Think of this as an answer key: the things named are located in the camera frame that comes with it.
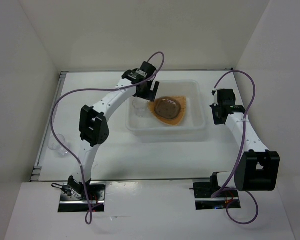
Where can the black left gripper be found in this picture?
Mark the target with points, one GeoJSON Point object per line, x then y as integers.
{"type": "Point", "coordinates": [149, 95]}

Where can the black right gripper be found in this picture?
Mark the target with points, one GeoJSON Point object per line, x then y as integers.
{"type": "Point", "coordinates": [216, 120]}

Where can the clear plastic cup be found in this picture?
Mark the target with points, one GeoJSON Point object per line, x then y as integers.
{"type": "Point", "coordinates": [59, 149]}
{"type": "Point", "coordinates": [140, 107]}

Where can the clear glass dish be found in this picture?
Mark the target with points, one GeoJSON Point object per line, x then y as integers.
{"type": "Point", "coordinates": [167, 107]}

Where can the orange woven triangular plate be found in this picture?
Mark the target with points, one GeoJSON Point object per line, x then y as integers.
{"type": "Point", "coordinates": [174, 122]}

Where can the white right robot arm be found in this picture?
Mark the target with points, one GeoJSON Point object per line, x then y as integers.
{"type": "Point", "coordinates": [256, 167]}

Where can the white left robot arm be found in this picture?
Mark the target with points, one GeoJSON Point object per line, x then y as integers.
{"type": "Point", "coordinates": [93, 121]}

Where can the clear plastic cup front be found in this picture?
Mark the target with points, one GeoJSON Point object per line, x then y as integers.
{"type": "Point", "coordinates": [59, 149]}

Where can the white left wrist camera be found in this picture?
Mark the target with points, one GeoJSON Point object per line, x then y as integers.
{"type": "Point", "coordinates": [153, 85]}

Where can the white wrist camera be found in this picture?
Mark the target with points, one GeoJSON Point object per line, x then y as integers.
{"type": "Point", "coordinates": [153, 85]}
{"type": "Point", "coordinates": [215, 97]}

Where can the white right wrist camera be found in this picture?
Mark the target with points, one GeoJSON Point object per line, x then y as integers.
{"type": "Point", "coordinates": [215, 97]}

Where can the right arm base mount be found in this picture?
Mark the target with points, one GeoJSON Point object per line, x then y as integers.
{"type": "Point", "coordinates": [203, 189]}

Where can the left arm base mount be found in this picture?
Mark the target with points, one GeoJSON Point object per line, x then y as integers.
{"type": "Point", "coordinates": [70, 202]}

